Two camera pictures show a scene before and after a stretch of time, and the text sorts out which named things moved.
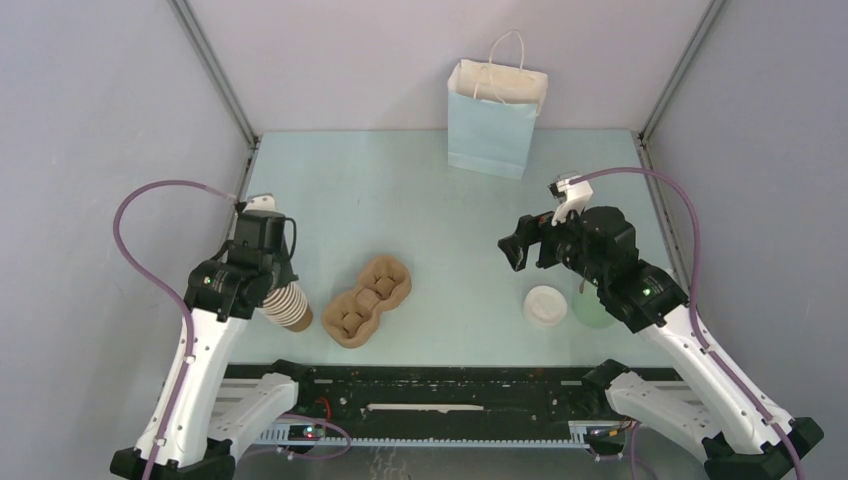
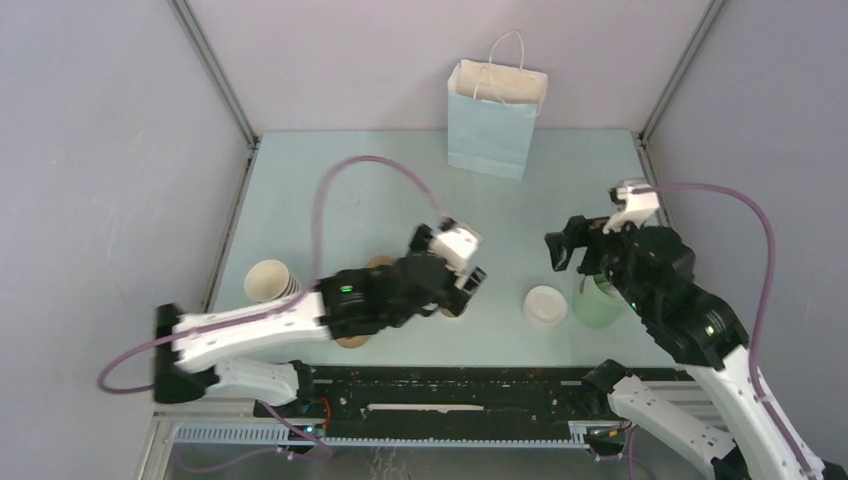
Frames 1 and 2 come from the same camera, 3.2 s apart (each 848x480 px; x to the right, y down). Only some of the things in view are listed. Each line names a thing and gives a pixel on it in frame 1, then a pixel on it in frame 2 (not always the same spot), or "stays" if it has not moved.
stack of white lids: (545, 305) stays
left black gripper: (287, 273) → (451, 298)
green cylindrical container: (589, 308) stays
